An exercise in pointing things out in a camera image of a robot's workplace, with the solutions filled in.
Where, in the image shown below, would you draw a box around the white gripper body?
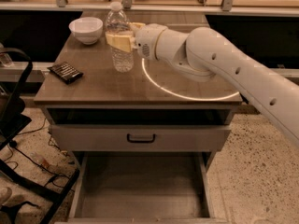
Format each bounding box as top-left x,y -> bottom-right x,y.
135,23 -> 167,60

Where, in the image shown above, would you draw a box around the clear plastic water bottle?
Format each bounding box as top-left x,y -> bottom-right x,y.
105,1 -> 134,73

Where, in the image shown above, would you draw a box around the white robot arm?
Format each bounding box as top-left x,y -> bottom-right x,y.
106,22 -> 299,146

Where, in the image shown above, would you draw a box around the black rxbar chocolate wrapper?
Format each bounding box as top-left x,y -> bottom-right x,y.
49,62 -> 83,84

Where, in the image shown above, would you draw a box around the white ceramic bowl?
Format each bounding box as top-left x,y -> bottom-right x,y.
69,17 -> 103,45

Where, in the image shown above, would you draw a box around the grey drawer cabinet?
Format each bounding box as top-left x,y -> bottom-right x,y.
33,10 -> 243,224

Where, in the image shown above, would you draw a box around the closed grey middle drawer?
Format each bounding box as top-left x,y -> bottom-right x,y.
50,125 -> 231,152

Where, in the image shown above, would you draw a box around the open grey bottom drawer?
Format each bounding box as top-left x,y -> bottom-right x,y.
56,152 -> 229,224

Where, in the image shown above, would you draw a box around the black drawer handle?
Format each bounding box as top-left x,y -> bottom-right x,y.
126,133 -> 156,144

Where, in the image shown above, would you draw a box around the black chair frame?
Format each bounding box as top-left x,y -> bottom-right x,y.
0,48 -> 79,224

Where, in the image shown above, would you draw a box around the black floor cables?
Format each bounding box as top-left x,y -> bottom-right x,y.
0,119 -> 76,193

